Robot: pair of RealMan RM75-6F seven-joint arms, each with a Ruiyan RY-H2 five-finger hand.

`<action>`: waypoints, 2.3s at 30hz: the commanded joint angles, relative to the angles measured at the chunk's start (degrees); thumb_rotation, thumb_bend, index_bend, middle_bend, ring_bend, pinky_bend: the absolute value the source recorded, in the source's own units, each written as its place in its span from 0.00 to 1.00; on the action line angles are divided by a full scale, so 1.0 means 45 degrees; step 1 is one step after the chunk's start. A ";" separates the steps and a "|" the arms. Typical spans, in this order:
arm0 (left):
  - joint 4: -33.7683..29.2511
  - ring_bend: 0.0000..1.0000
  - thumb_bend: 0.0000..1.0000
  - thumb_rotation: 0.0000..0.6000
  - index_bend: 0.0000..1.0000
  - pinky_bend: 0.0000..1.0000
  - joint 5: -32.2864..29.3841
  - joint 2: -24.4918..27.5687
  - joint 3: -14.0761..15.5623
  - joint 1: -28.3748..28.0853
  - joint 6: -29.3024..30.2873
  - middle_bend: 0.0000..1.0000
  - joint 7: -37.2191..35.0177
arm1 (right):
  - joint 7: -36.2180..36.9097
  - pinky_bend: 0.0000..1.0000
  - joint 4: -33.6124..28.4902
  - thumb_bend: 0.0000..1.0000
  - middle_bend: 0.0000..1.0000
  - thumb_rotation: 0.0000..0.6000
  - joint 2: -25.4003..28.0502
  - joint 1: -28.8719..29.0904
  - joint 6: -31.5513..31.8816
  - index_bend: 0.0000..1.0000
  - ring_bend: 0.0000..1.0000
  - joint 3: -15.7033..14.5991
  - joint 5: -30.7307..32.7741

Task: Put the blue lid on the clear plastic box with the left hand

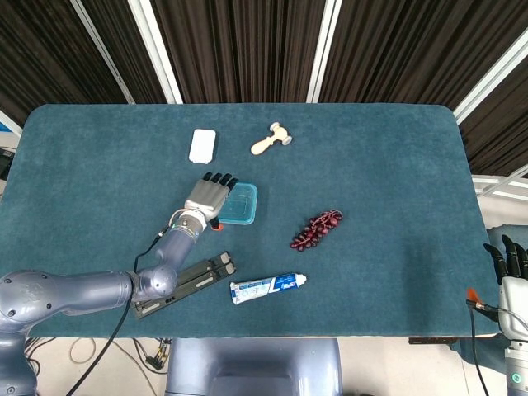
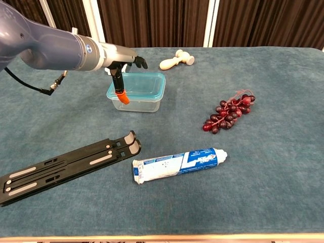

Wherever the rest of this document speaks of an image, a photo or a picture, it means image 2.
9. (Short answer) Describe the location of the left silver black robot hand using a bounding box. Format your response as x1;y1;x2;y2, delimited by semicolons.
100;42;149;105

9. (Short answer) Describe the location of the teal plastic lid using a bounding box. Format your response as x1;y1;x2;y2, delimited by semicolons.
106;72;167;102

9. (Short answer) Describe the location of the clear plastic container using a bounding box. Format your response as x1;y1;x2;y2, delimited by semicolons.
109;95;165;113

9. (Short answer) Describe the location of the cream wooden massage roller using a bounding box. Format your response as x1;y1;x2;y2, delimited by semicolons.
159;49;195;70

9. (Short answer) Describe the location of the dark brown pleated curtain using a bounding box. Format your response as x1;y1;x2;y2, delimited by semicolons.
5;0;324;50

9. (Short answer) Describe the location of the black folding laptop stand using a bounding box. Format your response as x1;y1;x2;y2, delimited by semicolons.
0;130;142;208

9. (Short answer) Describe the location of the blue and white toothpaste tube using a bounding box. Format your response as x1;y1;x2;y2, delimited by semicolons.
131;147;228;186

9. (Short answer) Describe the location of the dark red grape bunch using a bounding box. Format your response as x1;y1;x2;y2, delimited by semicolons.
202;89;256;135

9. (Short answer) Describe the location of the teal suede table cloth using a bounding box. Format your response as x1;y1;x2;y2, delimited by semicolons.
0;47;324;238

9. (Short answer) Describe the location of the wide white frame post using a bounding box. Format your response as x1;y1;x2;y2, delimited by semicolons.
202;0;220;48
83;0;107;44

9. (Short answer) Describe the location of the thin grey frame post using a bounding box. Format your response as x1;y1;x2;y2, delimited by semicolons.
39;0;57;29

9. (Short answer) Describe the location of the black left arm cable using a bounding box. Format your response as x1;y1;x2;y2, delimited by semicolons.
4;67;69;96

